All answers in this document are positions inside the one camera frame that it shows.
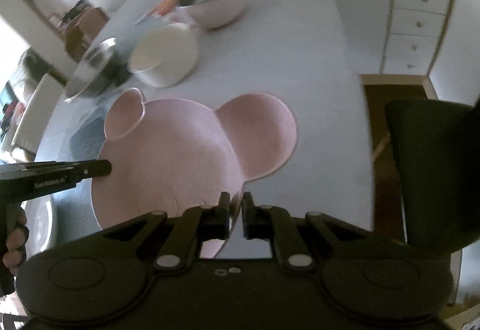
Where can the white ceramic bowl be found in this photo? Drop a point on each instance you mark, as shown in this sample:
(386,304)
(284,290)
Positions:
(163,57)

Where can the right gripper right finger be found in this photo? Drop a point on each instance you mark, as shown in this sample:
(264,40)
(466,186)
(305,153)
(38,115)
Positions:
(276,226)

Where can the pink bear-shaped plate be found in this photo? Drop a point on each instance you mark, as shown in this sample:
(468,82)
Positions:
(173,154)

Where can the person's left hand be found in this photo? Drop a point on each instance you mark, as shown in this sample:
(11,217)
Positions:
(15,242)

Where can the large steel bowl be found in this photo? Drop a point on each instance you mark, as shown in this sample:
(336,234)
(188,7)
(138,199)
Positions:
(100,68)

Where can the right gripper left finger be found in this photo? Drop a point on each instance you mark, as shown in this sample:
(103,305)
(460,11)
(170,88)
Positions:
(184,241)

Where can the wooden chair with pink towel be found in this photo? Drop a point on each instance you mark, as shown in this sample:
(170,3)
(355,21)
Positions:
(82,31)

